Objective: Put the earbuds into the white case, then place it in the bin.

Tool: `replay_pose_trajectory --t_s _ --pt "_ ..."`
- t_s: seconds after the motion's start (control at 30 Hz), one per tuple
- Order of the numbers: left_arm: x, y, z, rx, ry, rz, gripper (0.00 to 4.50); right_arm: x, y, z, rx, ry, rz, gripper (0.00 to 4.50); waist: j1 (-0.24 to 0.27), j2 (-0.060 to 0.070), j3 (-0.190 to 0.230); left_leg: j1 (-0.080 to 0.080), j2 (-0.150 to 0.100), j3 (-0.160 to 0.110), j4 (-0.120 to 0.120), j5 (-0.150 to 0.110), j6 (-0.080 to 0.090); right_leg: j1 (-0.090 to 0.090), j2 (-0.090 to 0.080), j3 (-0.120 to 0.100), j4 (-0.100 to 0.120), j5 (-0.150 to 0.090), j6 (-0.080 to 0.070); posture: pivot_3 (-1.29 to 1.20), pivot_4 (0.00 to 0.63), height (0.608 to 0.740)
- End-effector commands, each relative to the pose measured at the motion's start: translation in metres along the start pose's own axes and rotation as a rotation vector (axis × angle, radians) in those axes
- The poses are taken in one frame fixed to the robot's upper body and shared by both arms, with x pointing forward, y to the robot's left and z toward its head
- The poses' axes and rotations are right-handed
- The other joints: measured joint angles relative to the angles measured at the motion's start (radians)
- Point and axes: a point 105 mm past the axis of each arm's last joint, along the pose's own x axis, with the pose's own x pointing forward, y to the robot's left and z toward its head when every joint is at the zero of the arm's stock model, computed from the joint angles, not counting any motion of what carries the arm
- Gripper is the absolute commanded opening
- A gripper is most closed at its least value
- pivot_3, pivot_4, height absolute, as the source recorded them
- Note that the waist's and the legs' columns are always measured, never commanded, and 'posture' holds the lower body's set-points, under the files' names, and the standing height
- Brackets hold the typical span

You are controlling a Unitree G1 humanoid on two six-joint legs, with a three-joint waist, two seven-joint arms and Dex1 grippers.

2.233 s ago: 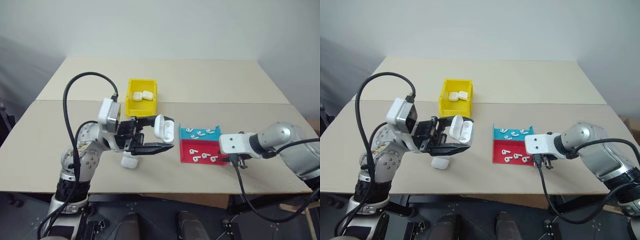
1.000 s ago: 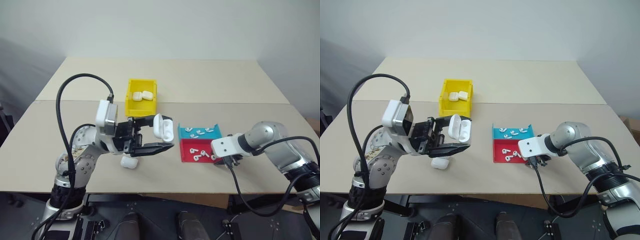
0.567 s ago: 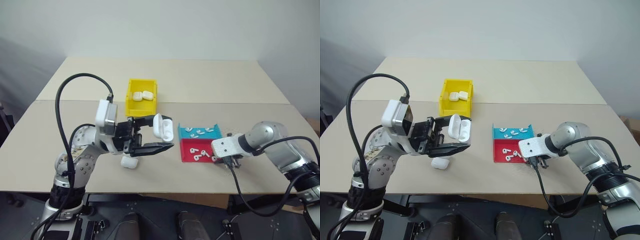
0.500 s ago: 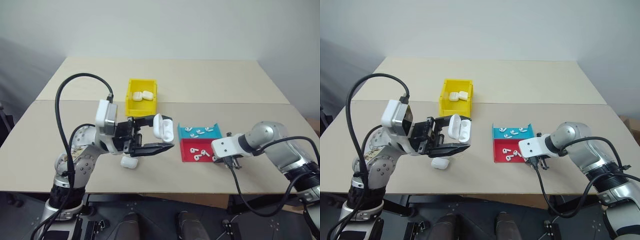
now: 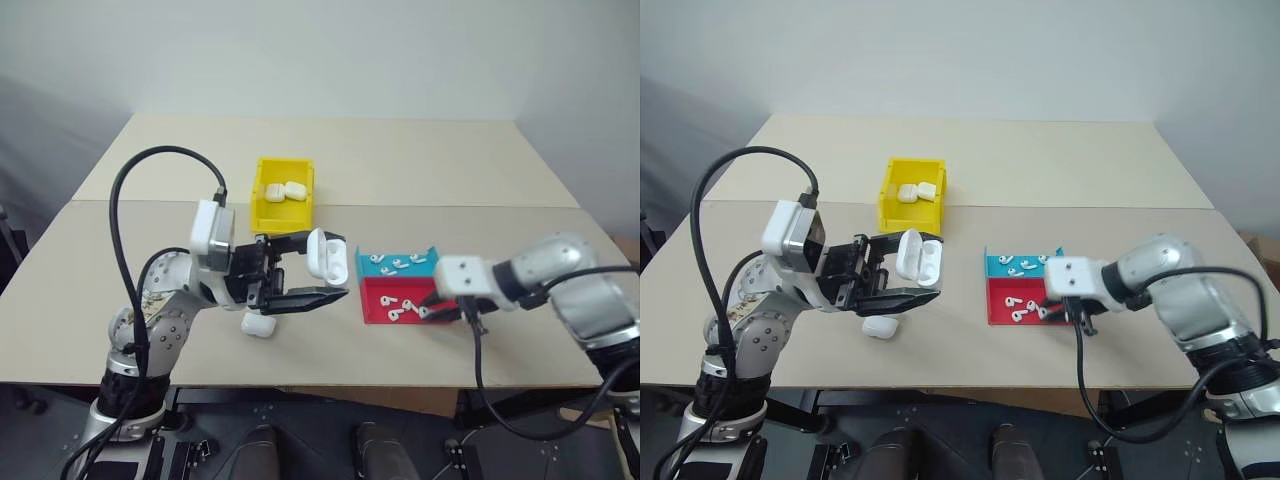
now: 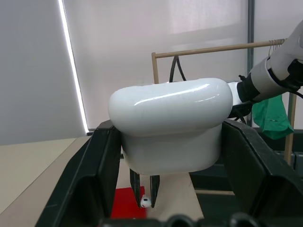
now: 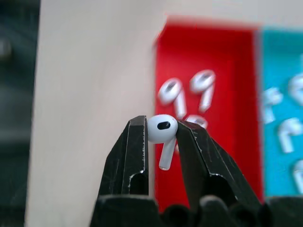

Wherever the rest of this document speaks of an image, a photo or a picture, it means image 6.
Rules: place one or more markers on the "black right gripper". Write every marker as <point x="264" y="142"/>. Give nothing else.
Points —
<point x="240" y="111"/>

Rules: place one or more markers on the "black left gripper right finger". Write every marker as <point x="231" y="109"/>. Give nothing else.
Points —
<point x="260" y="170"/>

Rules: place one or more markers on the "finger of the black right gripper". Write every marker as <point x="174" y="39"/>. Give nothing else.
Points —
<point x="155" y="189"/>
<point x="135" y="186"/>

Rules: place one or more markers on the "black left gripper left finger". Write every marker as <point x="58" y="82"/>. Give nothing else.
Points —
<point x="80" y="179"/>

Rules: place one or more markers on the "white earbud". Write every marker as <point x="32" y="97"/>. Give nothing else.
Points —
<point x="145" y="202"/>

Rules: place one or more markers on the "white wrist housing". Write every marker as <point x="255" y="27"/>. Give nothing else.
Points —
<point x="170" y="127"/>

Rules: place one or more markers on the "red flat mat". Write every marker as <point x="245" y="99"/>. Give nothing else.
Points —
<point x="127" y="203"/>

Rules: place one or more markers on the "green garment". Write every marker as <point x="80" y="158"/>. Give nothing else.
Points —
<point x="271" y="116"/>

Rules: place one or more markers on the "wooden clothes rack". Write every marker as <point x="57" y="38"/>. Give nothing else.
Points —
<point x="213" y="49"/>

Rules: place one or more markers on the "black hanger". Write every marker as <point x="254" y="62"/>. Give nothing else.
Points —
<point x="176" y="68"/>

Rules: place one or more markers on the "grey window frame post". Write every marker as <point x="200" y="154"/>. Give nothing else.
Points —
<point x="251" y="33"/>

